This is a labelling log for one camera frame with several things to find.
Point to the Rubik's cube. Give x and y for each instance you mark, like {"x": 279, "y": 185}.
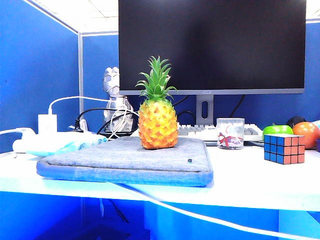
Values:
{"x": 275, "y": 147}

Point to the plastic pineapple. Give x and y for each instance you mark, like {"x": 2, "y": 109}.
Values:
{"x": 157, "y": 125}

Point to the white keyboard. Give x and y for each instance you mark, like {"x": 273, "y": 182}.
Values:
{"x": 195, "y": 131}

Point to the grey monitor stand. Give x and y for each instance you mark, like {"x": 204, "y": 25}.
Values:
{"x": 200, "y": 110}

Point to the grey felt laptop sleeve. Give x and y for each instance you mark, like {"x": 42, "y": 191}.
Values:
{"x": 125, "y": 155}

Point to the silver robot figurine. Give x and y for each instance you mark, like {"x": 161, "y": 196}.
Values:
{"x": 111, "y": 80}

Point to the clear glass cup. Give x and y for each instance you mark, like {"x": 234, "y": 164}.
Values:
{"x": 230, "y": 135}

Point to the blue tissue pack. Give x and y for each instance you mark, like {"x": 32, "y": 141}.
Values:
{"x": 75, "y": 145}

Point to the black computer monitor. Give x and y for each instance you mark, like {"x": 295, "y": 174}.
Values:
{"x": 212, "y": 45}

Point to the white power strip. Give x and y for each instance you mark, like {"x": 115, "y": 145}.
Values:
{"x": 50, "y": 137}

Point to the white power adapter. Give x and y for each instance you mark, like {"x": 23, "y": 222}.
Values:
{"x": 47, "y": 123}

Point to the green apple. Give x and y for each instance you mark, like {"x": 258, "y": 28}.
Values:
{"x": 277, "y": 130}

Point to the black round object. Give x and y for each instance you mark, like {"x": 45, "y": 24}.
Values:
{"x": 296, "y": 120}

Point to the orange round fruit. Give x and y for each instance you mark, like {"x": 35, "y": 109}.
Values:
{"x": 308, "y": 132}

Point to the cyan plastic basket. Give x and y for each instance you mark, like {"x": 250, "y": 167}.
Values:
{"x": 317, "y": 124}

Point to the purple container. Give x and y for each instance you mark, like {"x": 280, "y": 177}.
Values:
{"x": 318, "y": 145}

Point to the aluminium partition post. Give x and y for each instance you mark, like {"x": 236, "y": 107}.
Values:
{"x": 80, "y": 75}

